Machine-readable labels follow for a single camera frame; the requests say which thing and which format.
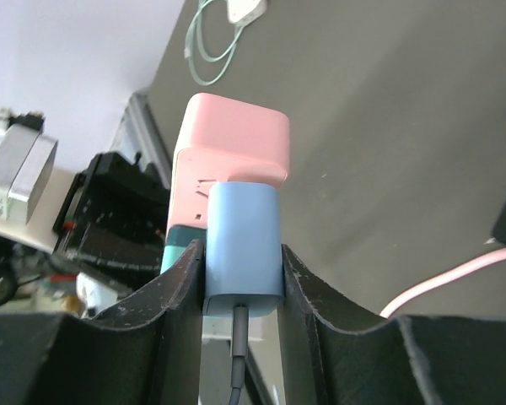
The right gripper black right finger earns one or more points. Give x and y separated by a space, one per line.
336 352

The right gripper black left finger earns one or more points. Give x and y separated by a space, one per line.
146 349

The teal dual usb charger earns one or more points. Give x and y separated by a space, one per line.
178 238

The light blue charger plug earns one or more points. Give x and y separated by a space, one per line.
244 263

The pink power strip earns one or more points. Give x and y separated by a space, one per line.
220 140

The white square charger plug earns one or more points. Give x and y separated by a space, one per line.
244 12

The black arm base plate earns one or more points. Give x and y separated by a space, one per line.
114 215

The aluminium frame rail front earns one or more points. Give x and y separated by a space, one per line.
27 158

